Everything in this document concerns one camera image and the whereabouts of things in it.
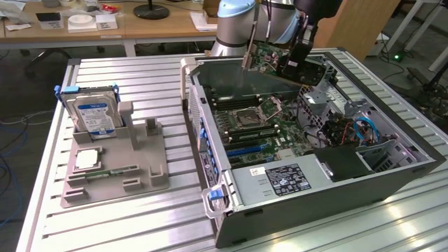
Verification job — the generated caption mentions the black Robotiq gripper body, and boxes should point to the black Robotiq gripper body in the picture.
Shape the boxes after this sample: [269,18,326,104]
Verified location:
[292,0,348,27]

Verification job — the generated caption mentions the green graphics card with fan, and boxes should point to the green graphics card with fan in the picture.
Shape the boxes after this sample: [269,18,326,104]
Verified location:
[240,41,332,87]

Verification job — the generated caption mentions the wooden cabinet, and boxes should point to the wooden cabinet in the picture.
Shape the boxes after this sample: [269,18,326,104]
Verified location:
[306,0,402,61]

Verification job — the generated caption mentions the tall metal disk bay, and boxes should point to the tall metal disk bay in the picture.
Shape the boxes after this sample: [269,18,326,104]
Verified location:
[296,78,352,124]

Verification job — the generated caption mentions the metal socket cover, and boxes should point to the metal socket cover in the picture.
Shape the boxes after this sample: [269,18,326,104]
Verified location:
[258,95,285,117]

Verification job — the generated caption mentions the CPU socket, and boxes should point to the CPU socket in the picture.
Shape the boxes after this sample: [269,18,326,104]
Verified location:
[233,106,268,127]

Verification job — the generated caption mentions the stack of white papers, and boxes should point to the stack of white papers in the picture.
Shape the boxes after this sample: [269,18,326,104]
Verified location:
[189,11,220,33]

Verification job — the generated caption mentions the brown cardboard box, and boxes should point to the brown cardboard box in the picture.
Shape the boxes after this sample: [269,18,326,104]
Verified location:
[202,0,221,18]

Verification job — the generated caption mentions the installed black RAM stick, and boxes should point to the installed black RAM stick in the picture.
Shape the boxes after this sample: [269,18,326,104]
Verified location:
[228,128,277,143]

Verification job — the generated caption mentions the green motherboard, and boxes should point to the green motherboard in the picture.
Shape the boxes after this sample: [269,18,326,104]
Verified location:
[204,86,317,169]

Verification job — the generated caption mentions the long black expansion slot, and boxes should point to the long black expansion slot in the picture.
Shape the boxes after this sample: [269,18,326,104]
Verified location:
[222,141,262,151]

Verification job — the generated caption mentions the blue expansion slot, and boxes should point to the blue expansion slot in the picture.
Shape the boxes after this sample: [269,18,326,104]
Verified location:
[225,146,264,158]

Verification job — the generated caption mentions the black floor equipment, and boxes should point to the black floor equipment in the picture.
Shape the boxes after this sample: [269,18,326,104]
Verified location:
[406,65,448,119]

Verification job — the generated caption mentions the black plastic air shroud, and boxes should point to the black plastic air shroud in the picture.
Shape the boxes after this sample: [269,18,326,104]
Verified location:
[312,145,374,184]

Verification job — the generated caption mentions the black round lamp base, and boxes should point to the black round lamp base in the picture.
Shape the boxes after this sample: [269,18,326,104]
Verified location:
[132,0,172,21]

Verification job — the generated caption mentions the low metal disk bay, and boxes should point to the low metal disk bay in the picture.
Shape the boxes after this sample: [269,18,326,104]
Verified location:
[354,138,421,174]

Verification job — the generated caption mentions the grey power supply unit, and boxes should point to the grey power supply unit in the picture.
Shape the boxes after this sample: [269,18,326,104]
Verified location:
[222,153,337,207]

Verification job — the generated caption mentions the small white labelled box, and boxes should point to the small white labelled box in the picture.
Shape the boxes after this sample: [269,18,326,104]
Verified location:
[94,14,118,32]

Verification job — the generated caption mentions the blue case latch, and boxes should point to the blue case latch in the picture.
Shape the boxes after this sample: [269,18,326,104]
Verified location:
[205,189,224,203]

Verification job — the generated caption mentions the black open PC case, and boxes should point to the black open PC case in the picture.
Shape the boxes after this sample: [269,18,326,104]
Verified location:
[178,53,446,249]

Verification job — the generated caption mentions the hard disk with blue rails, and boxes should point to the hard disk with blue rails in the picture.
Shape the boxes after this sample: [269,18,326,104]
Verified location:
[53,83,122,140]

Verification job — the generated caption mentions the white box with round recess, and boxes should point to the white box with round recess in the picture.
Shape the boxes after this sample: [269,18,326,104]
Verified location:
[66,14,98,34]

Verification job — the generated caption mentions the grey printed parts rack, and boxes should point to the grey printed parts rack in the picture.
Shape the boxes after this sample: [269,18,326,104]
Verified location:
[60,101,173,210]

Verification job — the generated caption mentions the green loose RAM stick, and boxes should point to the green loose RAM stick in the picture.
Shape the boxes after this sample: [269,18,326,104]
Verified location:
[85,167,128,180]

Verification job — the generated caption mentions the silver CPU chip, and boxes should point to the silver CPU chip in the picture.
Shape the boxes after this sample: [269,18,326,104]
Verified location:
[74,149,101,169]

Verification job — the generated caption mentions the white box with black top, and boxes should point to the white box with black top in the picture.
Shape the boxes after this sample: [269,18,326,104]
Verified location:
[34,12,65,30]

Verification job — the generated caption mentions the black office chair base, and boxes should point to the black office chair base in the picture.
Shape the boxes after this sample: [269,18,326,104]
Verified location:
[20,48,73,77]

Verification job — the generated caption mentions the wooden desk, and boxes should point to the wooden desk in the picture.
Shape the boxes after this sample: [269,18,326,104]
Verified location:
[0,0,316,51]

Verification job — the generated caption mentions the white paper slip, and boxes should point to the white paper slip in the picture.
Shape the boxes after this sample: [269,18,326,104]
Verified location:
[4,23,33,32]

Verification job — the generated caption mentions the clear plastic bag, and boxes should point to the clear plastic bag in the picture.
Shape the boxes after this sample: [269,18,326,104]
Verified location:
[0,2,29,25]

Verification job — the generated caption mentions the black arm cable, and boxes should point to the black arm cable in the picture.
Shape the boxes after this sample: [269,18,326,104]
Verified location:
[249,0,277,47]

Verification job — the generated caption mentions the white desk frame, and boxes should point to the white desk frame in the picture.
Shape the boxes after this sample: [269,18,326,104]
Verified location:
[380,0,448,72]

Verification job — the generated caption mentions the black wire connector bundle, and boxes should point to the black wire connector bundle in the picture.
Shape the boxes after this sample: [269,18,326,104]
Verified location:
[318,119,352,147]

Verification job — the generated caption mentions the red thin wire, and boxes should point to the red thin wire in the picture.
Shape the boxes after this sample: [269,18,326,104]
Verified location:
[344,121,354,143]

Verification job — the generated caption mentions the blue data wire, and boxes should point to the blue data wire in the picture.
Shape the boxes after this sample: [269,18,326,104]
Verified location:
[350,117,382,145]

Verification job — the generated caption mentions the blue floor cable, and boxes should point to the blue floor cable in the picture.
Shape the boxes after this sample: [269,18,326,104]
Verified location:
[0,110,30,227]

